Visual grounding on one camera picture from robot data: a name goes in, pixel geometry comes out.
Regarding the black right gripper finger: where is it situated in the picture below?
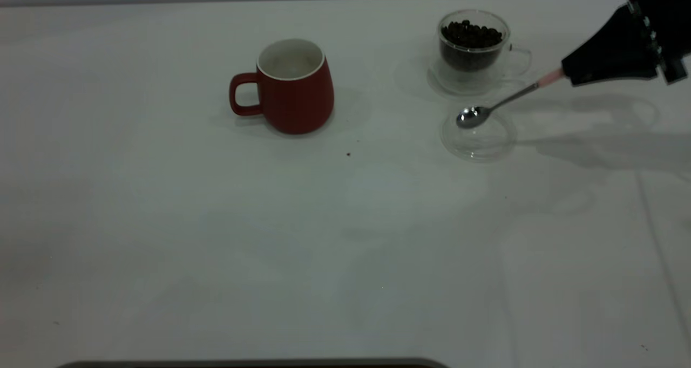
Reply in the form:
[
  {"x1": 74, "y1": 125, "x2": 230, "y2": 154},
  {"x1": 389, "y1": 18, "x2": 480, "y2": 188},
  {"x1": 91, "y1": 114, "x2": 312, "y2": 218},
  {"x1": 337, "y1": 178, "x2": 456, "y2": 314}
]
[
  {"x1": 561, "y1": 4, "x2": 660, "y2": 73},
  {"x1": 565, "y1": 69, "x2": 661, "y2": 87}
]

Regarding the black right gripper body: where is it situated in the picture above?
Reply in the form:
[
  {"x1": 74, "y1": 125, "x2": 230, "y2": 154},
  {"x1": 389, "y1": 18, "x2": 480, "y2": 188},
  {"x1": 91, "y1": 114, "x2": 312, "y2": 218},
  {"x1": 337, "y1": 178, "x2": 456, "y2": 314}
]
[{"x1": 622, "y1": 0, "x2": 691, "y2": 84}]

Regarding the metal spoon with pink handle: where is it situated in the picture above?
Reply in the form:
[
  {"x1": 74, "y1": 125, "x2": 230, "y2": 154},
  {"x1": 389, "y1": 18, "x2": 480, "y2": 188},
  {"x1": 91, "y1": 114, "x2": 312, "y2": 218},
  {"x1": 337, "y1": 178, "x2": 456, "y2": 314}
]
[{"x1": 456, "y1": 68, "x2": 565, "y2": 130}]

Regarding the red ceramic mug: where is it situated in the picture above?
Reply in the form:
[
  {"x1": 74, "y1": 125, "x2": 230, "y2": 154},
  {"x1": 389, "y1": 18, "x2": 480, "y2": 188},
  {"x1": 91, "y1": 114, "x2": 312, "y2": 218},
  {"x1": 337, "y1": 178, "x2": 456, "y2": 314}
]
[{"x1": 228, "y1": 38, "x2": 335, "y2": 135}]

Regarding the clear round glass lid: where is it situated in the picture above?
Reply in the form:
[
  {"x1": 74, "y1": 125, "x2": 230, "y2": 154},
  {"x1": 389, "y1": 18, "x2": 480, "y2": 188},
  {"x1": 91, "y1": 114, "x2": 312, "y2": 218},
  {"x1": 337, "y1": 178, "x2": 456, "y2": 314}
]
[{"x1": 439, "y1": 108, "x2": 518, "y2": 162}]

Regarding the dark coffee beans pile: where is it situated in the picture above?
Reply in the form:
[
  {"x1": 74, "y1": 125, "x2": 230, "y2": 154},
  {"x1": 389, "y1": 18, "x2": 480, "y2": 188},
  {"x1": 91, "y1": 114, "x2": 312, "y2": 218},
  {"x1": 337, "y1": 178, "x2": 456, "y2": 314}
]
[{"x1": 441, "y1": 20, "x2": 504, "y2": 72}]

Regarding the clear glass saucer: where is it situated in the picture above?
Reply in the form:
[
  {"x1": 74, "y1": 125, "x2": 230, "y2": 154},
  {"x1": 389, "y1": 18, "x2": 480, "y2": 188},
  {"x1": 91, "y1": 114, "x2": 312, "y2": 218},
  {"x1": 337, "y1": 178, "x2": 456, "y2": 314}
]
[{"x1": 428, "y1": 60, "x2": 505, "y2": 96}]

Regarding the clear glass cup with handle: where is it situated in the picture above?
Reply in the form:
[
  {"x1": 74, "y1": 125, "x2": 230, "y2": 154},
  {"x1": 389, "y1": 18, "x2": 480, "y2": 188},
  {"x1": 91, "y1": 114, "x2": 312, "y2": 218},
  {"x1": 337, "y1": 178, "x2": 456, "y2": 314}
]
[{"x1": 436, "y1": 9, "x2": 533, "y2": 88}]

